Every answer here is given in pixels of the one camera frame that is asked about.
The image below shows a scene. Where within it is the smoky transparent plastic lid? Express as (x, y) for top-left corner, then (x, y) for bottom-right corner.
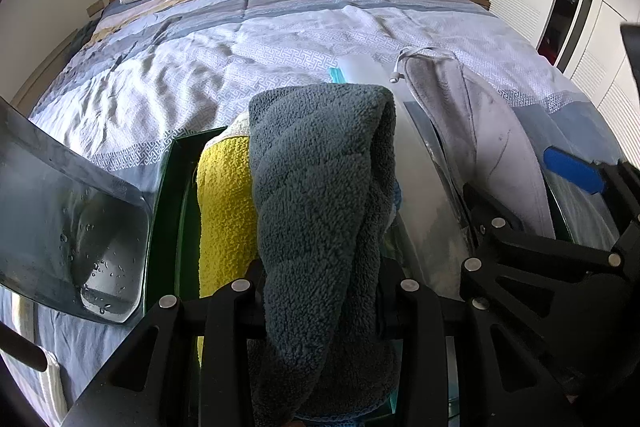
(0, 97), (152, 327)

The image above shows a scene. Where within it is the clear zip plastic bag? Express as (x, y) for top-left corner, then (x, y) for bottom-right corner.
(327, 54), (621, 303)

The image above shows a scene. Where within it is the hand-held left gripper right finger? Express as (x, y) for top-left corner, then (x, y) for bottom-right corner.
(379, 256), (583, 427)

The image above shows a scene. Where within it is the dark rounded bar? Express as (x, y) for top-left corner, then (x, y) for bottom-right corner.
(0, 321), (49, 374)

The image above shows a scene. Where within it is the green storage box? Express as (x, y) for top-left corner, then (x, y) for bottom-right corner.
(142, 127), (576, 427)

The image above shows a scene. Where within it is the striped patchwork quilt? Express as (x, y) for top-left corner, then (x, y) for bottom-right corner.
(0, 0), (626, 427)

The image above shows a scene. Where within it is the yellow towel with white trim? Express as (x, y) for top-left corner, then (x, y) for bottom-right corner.
(196, 112), (262, 368)

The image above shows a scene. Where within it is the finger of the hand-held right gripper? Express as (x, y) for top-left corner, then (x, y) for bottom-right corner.
(544, 146), (640, 254)
(459, 184), (624, 359)

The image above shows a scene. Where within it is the dark grey fleece towel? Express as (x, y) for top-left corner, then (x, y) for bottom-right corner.
(247, 83), (403, 427)

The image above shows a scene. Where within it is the light grey drawstring garment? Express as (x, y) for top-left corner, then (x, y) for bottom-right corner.
(389, 47), (557, 239)

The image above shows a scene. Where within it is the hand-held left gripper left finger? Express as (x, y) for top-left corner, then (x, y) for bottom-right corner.
(62, 258), (269, 427)

